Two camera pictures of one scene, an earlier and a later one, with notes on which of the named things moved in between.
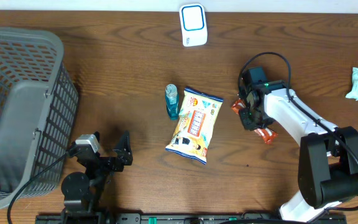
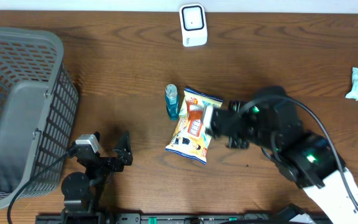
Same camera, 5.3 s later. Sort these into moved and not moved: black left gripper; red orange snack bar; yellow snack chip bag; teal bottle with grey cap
Moved: red orange snack bar
Not moved: yellow snack chip bag; black left gripper; teal bottle with grey cap
